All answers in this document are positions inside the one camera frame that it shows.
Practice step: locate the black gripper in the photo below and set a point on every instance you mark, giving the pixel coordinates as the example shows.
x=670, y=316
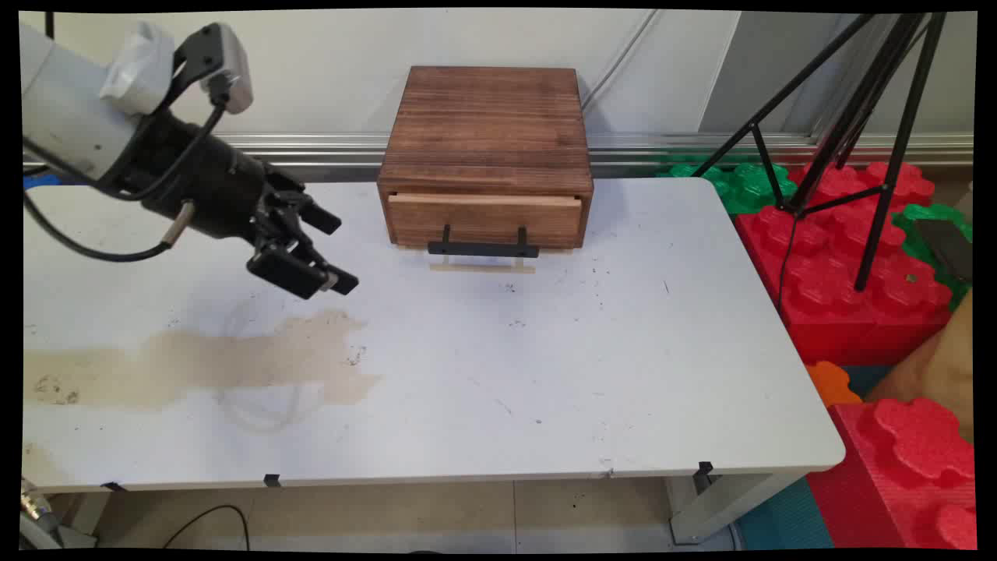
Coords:
x=199, y=183

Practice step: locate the wooden drawer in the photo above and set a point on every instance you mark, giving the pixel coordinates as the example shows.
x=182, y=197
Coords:
x=483, y=218

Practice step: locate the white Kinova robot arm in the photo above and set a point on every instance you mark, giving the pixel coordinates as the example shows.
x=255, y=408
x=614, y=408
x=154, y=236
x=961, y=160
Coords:
x=62, y=109

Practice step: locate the brown wooden drawer cabinet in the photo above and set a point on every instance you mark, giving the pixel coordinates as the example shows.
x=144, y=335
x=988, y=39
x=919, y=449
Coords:
x=487, y=125

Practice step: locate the black table edge clip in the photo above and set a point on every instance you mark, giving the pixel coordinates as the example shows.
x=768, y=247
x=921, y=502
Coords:
x=114, y=486
x=705, y=469
x=272, y=480

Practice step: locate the blue object behind table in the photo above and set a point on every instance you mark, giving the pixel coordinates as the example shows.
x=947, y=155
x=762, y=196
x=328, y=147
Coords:
x=40, y=181

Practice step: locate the green foam block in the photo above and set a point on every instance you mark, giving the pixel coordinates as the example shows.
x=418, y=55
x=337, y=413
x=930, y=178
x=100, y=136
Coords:
x=915, y=234
x=748, y=185

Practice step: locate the large red foam block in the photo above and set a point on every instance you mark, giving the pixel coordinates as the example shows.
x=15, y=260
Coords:
x=833, y=280

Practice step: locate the orange foam block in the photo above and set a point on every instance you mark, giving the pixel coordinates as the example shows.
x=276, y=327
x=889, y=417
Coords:
x=829, y=383

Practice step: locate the teal foam mat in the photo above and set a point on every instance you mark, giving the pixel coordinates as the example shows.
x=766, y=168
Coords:
x=783, y=522

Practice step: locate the black tripod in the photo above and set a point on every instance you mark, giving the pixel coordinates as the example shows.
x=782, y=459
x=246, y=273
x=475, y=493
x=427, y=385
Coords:
x=903, y=140

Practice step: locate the dark smartphone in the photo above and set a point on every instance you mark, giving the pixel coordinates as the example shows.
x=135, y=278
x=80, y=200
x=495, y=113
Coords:
x=946, y=248

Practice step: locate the aluminium wall rail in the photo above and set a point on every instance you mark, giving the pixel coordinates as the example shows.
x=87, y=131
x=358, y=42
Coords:
x=311, y=148

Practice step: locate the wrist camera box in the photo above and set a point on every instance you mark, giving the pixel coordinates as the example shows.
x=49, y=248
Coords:
x=234, y=66

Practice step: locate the white ribbed camera mount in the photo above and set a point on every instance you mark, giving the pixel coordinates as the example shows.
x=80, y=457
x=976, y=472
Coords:
x=140, y=70

